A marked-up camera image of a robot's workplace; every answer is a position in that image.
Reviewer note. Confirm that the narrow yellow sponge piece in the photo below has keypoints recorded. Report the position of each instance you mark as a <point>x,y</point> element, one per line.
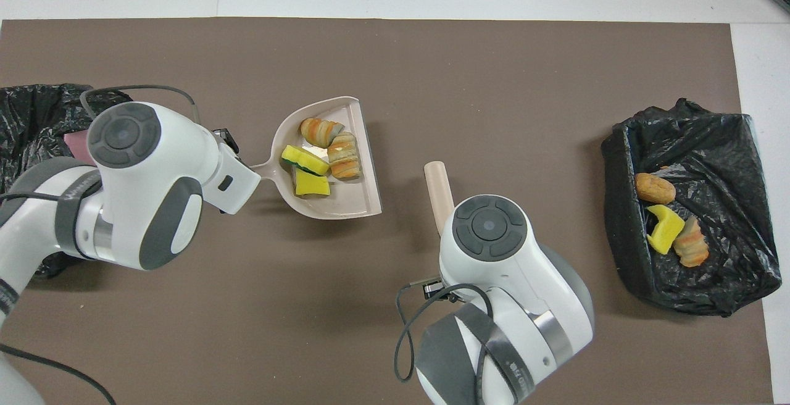
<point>311,184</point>

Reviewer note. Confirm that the brown bread roll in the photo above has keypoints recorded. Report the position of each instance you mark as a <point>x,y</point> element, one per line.
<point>655,188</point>

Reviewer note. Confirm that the black garbage bag over pink box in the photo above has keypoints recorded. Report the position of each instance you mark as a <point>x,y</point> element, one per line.
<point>37,121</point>

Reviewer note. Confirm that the long pale striped croissant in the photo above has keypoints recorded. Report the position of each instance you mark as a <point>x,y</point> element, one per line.
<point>321,132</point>

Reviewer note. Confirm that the short tan croissant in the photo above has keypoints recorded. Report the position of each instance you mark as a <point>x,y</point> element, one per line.
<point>344,157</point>

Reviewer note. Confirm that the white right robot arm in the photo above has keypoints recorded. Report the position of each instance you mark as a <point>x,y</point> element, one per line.
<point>512,281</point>

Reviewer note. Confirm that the brown table mat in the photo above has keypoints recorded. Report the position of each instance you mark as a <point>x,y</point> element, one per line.
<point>494,53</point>

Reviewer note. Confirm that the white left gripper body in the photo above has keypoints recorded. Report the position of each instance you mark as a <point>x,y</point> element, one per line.
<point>237,179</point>

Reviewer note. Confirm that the black garbage bag lined bin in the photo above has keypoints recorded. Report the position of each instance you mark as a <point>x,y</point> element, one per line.
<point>728,158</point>

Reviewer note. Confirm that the beige hand brush black bristles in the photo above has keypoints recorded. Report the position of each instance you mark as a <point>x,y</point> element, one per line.
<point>439,189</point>

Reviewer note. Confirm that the wide yellow sponge piece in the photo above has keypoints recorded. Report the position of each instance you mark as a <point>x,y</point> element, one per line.
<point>302,159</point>

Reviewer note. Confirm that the pink box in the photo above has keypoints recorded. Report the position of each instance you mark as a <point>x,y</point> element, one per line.
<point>75,142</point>

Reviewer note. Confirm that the beige plastic dustpan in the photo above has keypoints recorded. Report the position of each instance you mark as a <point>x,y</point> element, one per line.
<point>345,198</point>

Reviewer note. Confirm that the notched yellow sponge piece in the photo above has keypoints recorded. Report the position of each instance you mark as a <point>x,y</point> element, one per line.
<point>665,230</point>

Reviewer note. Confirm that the pale flaky pastry piece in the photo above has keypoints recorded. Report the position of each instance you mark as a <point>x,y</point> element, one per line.
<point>691,243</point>

